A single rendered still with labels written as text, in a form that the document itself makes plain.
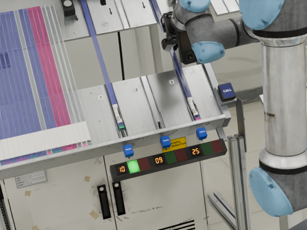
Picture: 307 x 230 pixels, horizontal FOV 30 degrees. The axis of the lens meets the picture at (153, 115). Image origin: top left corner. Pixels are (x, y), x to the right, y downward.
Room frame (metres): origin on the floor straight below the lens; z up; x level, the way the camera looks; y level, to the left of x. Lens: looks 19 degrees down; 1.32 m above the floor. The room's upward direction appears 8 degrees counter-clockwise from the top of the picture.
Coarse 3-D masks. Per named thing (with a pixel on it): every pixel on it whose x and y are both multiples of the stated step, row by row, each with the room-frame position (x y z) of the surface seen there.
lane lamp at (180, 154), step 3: (177, 150) 1.50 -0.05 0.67; (180, 150) 1.50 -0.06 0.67; (183, 150) 1.50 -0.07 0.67; (177, 153) 1.49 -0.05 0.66; (180, 153) 1.50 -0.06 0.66; (183, 153) 1.50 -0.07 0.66; (177, 156) 1.49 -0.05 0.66; (180, 156) 1.49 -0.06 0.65; (183, 156) 1.49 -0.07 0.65; (177, 159) 1.48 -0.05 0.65; (180, 159) 1.48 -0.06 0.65; (183, 159) 1.48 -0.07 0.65; (186, 159) 1.48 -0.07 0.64
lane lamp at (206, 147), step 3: (201, 144) 1.52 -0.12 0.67; (204, 144) 1.52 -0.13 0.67; (207, 144) 1.52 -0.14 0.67; (210, 144) 1.52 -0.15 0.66; (201, 147) 1.51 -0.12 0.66; (204, 147) 1.51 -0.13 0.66; (207, 147) 1.51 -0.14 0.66; (210, 147) 1.51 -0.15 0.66; (204, 150) 1.51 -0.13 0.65; (207, 150) 1.51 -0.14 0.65; (210, 150) 1.51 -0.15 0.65; (204, 153) 1.50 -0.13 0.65; (207, 153) 1.50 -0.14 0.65; (210, 153) 1.50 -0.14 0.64
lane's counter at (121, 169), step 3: (117, 165) 1.46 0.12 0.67; (120, 165) 1.46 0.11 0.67; (123, 165) 1.46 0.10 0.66; (117, 168) 1.45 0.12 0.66; (120, 168) 1.45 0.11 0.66; (123, 168) 1.45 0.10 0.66; (126, 168) 1.46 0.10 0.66; (117, 171) 1.45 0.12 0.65; (120, 171) 1.45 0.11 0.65; (123, 171) 1.45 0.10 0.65; (126, 171) 1.45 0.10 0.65; (117, 174) 1.44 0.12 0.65; (120, 174) 1.44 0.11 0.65
